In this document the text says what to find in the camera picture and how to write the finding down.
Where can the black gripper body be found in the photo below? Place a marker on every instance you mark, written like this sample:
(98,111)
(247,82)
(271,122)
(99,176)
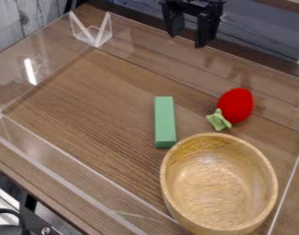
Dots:
(175,8)

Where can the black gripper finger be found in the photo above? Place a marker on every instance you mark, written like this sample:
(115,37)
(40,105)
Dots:
(175,21)
(208,23)

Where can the red plush strawberry toy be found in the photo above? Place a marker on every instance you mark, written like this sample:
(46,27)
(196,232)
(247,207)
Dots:
(234,108)

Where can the green rectangular block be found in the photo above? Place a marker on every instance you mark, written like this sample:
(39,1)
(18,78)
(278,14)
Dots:
(164,122)

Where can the wooden bowl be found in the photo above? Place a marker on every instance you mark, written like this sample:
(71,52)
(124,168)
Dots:
(219,185)

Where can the clear acrylic enclosure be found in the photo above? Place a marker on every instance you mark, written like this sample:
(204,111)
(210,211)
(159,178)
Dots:
(78,124)

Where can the black table frame bracket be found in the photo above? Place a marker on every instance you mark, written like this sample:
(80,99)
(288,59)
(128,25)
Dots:
(36,226)

